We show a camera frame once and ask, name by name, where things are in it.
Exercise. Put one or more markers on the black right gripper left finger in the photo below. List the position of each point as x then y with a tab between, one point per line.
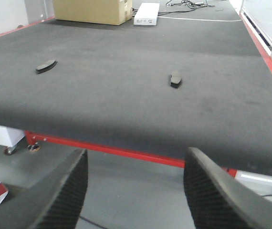
55	202

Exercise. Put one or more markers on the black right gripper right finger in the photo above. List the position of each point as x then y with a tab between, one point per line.
217	201

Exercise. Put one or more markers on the brake pad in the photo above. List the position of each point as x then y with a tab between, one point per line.
175	79
45	66

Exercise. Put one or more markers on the dark conveyor belt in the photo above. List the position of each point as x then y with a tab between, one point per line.
131	90

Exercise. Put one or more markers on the white side panel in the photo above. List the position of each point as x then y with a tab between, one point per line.
258	16

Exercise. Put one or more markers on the long white box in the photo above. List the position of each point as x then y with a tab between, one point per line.
147	14

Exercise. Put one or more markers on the cardboard box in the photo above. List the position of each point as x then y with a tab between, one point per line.
110	12

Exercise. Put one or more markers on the red conveyor frame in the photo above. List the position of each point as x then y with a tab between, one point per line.
126	150

